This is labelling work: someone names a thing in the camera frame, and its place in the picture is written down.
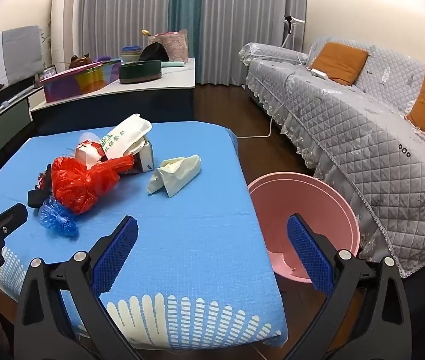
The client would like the black bag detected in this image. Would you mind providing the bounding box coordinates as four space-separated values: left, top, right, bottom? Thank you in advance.
138 41 170 64

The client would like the sofa with grey quilted cover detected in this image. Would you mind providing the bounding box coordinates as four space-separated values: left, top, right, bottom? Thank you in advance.
239 37 425 278

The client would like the white standing air conditioner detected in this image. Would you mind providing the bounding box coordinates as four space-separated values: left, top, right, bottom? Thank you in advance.
50 0 83 72

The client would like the pink plastic bucket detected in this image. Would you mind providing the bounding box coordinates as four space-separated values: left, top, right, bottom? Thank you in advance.
247 172 360 285

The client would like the white paper takeout box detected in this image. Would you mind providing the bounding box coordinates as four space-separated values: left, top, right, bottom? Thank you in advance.
102 113 152 160

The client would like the dark television stand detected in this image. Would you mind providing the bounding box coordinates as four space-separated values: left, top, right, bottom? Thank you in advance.
0 79 44 158

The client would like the red plastic bag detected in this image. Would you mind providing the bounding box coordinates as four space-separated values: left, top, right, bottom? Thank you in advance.
51 155 135 214

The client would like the brown toy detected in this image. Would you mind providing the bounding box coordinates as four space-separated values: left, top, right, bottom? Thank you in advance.
69 53 95 69

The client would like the grey curtain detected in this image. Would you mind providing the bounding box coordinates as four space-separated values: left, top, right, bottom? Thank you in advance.
197 0 308 87
77 0 173 59

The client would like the teal curtain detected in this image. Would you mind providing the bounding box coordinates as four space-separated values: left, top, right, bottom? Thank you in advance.
167 0 205 61

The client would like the grey printed television cover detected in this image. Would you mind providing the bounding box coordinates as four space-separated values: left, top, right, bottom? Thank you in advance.
0 25 44 100

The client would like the stack of plastic bowls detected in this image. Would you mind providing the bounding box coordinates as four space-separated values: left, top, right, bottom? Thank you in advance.
120 46 143 64

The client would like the red and white carton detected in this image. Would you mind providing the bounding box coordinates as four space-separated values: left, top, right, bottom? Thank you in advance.
74 139 108 167

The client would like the black and red wrapper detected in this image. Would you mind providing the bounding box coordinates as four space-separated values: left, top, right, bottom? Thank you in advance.
28 163 53 208

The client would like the blue plastic bag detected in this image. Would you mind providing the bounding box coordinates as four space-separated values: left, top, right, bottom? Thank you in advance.
39 195 80 238

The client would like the colourful striped box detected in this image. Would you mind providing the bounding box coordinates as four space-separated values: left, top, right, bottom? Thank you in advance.
39 59 122 104

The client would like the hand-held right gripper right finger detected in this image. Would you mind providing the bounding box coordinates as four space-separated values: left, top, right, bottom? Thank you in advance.
286 213 412 360

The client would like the green round tin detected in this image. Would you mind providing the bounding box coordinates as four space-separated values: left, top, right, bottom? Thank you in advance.
118 60 163 84

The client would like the white rod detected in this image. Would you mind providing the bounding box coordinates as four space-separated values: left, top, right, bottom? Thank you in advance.
0 82 37 128

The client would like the white topped cabinet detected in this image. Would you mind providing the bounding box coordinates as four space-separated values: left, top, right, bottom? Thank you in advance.
30 58 197 136

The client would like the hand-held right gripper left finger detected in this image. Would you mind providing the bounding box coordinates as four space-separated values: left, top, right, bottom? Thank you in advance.
13 215 139 360

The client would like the white paper bag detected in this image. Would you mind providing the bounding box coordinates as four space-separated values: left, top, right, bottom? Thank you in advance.
148 154 202 198

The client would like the white floor stand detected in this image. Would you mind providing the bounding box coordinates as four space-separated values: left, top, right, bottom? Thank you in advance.
282 15 306 51

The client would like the small grey carton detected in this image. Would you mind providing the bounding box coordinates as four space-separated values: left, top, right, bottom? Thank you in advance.
133 140 155 173

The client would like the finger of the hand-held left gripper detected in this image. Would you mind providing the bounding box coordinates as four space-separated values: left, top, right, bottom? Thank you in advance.
0 202 28 250

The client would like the blue patterned tablecloth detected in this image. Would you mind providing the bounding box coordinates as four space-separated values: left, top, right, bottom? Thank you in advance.
0 121 288 349

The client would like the white power cable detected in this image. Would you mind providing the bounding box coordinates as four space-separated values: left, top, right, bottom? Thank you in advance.
235 50 310 139

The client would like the pink lace basket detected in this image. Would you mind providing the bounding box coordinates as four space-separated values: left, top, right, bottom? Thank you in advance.
148 28 188 64

